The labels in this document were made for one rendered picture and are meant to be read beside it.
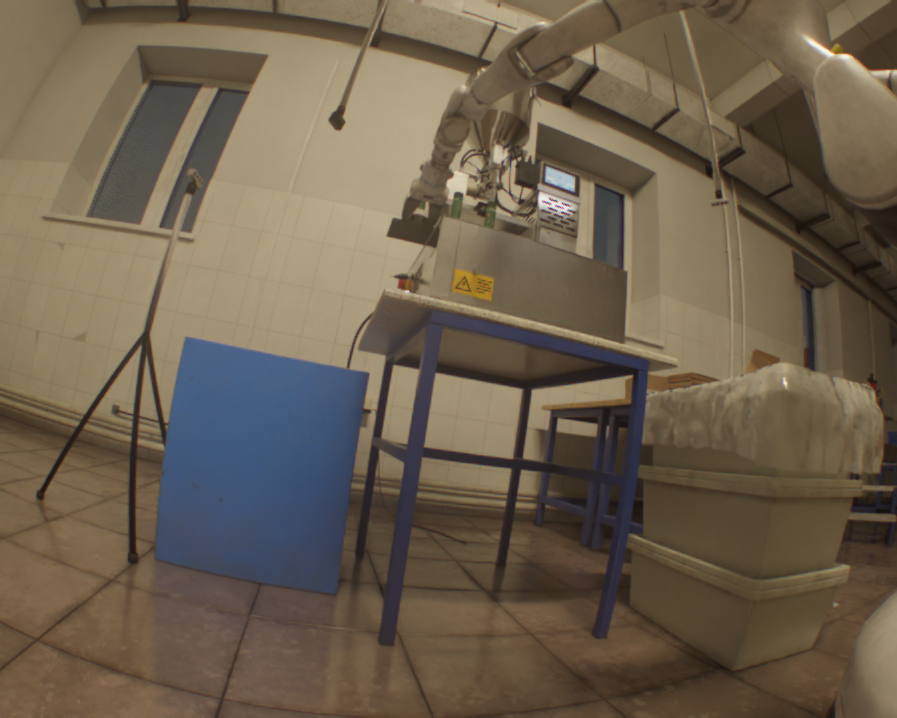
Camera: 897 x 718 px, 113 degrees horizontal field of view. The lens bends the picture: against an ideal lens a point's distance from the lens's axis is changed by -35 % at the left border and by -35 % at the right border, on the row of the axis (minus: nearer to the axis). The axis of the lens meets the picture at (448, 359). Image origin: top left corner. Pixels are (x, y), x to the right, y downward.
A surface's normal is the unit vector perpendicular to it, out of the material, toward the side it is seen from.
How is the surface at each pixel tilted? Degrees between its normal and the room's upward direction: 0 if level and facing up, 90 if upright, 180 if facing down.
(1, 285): 90
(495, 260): 90
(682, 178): 90
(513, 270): 90
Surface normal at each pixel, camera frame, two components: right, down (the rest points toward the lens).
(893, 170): -0.91, 0.07
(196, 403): 0.27, -0.13
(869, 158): -0.95, -0.19
